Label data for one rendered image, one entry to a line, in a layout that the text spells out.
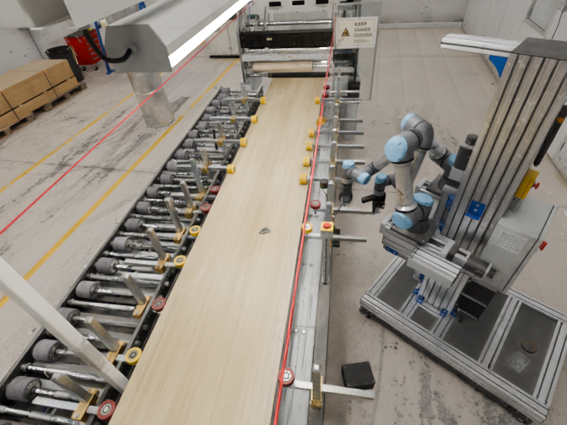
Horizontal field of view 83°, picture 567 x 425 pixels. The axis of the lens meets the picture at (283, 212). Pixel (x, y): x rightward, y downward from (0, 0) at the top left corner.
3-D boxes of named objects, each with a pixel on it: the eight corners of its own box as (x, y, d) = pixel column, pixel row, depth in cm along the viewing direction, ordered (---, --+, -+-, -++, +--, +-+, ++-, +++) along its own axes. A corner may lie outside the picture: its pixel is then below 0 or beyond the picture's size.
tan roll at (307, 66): (353, 68, 421) (353, 58, 412) (353, 72, 412) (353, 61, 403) (247, 70, 443) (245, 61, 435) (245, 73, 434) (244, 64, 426)
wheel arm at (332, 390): (372, 393, 155) (374, 390, 152) (373, 400, 152) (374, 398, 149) (283, 381, 162) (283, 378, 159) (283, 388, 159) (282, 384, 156)
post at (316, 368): (320, 402, 163) (321, 363, 131) (320, 410, 161) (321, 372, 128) (313, 401, 164) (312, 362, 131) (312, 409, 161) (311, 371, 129)
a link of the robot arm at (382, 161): (423, 117, 165) (370, 159, 210) (411, 125, 161) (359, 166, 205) (437, 136, 164) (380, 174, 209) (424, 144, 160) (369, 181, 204)
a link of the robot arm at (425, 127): (445, 129, 182) (413, 197, 212) (433, 121, 189) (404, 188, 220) (429, 130, 178) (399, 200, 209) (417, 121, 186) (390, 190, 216)
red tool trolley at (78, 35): (111, 61, 855) (97, 27, 800) (96, 72, 800) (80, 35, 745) (94, 62, 861) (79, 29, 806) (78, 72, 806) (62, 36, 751)
